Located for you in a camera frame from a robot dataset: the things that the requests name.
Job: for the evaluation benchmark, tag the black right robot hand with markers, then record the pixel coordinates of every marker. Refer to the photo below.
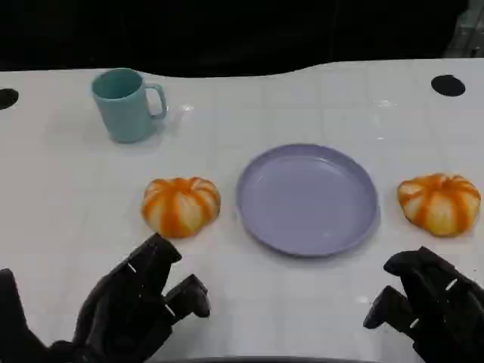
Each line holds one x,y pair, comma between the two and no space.
442,302

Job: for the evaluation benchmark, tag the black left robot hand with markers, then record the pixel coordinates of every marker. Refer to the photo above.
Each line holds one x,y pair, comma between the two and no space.
121,302

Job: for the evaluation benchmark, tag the orange and white bread roll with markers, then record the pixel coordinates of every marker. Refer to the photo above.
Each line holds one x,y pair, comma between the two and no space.
181,208
438,206

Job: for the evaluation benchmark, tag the lilac plate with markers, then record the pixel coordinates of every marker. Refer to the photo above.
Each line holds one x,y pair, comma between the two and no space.
306,200

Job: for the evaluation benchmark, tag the pale green mug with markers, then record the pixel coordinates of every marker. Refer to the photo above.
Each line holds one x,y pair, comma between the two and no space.
121,113

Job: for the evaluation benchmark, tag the black table grommet hole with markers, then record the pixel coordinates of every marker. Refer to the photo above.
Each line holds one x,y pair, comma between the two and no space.
7,99
448,85

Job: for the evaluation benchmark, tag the grey background equipment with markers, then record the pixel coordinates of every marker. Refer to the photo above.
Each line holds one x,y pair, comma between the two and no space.
467,26

